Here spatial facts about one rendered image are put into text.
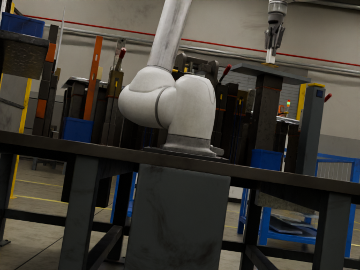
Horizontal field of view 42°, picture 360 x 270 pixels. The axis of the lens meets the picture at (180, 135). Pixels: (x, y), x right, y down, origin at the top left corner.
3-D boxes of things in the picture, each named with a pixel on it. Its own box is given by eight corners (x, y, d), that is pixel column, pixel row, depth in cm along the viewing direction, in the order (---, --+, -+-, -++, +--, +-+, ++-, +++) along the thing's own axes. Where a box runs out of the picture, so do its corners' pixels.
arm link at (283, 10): (279, 8, 232) (277, 20, 231) (264, 3, 227) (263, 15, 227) (291, 4, 224) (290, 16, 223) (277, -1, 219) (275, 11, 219)
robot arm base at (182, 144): (227, 159, 158) (230, 143, 158) (163, 150, 156) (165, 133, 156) (217, 156, 176) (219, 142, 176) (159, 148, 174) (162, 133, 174)
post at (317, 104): (306, 177, 232) (317, 90, 235) (315, 178, 225) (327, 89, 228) (293, 175, 230) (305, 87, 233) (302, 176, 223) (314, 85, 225)
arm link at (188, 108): (196, 137, 155) (206, 72, 155) (152, 131, 165) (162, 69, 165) (219, 141, 168) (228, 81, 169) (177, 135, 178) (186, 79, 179)
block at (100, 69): (89, 145, 217) (102, 68, 219) (90, 145, 214) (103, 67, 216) (82, 144, 216) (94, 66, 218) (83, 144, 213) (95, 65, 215)
